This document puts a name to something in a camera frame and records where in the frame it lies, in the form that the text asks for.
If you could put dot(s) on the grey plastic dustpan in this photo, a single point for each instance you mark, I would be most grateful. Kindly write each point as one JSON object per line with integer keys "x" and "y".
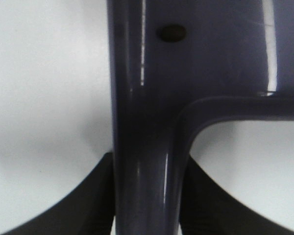
{"x": 177, "y": 67}

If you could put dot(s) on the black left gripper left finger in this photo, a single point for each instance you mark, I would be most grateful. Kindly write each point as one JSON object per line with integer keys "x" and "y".
{"x": 88, "y": 210}

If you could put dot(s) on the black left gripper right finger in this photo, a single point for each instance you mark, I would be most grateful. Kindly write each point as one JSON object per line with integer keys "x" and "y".
{"x": 207, "y": 209}

